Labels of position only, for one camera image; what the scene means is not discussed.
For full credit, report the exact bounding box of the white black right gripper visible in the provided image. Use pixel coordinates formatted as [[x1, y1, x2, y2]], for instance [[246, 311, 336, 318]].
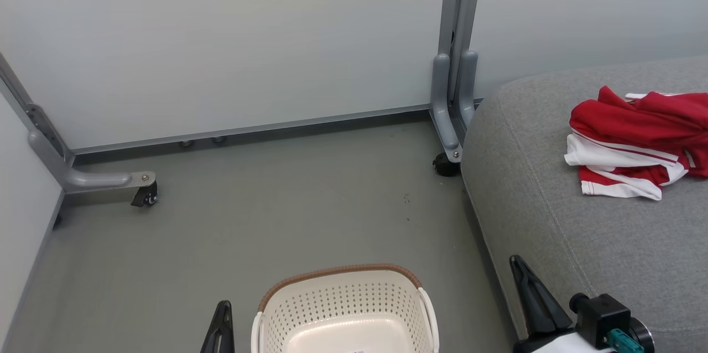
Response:
[[509, 255, 615, 353]]

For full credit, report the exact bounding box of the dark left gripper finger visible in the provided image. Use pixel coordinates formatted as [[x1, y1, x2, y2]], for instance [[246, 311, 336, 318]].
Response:
[[200, 300, 236, 353]]

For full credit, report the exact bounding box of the red and white clothing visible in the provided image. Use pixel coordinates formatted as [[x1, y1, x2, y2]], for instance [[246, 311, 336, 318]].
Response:
[[564, 86, 708, 201]]

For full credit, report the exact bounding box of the beige perforated laundry basket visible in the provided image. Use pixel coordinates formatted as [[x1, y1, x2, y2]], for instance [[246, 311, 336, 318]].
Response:
[[252, 263, 440, 353]]

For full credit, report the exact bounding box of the grey fabric sofa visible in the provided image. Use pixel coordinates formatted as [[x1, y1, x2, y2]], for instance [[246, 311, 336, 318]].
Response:
[[461, 56, 708, 353]]

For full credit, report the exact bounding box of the black caster wheel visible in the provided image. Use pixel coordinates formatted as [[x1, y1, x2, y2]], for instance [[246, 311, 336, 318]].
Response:
[[432, 152, 461, 178], [131, 181, 160, 209]]

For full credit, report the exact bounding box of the grey partition corner foot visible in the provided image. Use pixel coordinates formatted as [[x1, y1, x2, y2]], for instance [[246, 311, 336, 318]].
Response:
[[0, 54, 158, 196]]

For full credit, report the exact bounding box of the white partition panel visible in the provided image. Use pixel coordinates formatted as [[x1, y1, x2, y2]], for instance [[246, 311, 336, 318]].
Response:
[[0, 0, 451, 150], [470, 0, 708, 98], [0, 93, 66, 345]]

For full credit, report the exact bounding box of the teal-plug right arm cable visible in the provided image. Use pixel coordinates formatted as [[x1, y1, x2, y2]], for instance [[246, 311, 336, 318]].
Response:
[[606, 328, 645, 353]]

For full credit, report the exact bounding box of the grey partition bottom rail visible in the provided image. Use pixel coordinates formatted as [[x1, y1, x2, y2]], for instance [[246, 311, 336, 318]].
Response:
[[71, 103, 433, 157]]

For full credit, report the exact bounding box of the grey partition post with feet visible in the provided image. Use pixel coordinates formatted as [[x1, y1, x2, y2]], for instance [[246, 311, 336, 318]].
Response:
[[430, 0, 486, 164]]

